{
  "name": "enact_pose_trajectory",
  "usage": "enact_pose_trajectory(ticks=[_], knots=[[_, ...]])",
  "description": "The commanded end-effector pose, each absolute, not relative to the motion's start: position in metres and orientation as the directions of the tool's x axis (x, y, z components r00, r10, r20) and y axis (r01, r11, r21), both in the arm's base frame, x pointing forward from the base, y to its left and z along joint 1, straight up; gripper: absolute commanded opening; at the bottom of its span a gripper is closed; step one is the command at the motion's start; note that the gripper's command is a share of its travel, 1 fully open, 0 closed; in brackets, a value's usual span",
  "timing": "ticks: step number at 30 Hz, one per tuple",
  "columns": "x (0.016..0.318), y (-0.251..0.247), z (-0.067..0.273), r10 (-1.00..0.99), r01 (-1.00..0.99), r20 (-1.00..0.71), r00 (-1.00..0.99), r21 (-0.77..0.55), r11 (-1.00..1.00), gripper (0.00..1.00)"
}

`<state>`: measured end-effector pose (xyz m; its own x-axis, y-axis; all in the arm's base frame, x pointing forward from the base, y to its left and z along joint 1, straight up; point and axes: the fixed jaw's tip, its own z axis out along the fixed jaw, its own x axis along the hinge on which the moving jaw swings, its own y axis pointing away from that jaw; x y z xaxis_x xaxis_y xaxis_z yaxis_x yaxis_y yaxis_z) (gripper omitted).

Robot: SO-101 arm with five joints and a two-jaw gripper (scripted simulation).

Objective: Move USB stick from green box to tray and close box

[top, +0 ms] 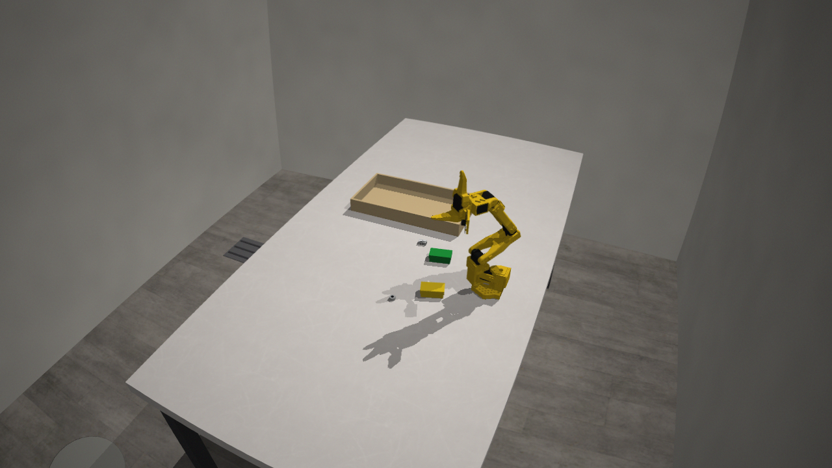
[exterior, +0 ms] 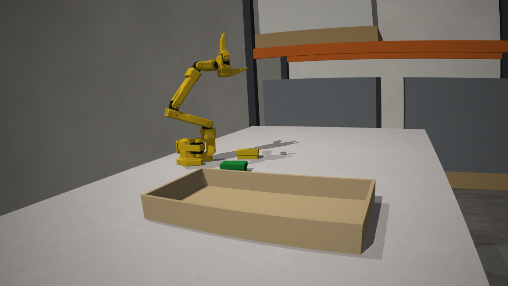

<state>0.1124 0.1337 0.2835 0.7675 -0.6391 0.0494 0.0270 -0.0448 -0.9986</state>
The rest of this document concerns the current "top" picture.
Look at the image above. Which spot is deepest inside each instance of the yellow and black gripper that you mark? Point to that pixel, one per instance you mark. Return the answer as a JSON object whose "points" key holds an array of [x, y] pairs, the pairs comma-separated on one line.
{"points": [[461, 207]]}

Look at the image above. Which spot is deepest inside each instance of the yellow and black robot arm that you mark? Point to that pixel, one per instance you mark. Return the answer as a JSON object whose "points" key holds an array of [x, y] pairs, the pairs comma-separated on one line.
{"points": [[478, 270]]}

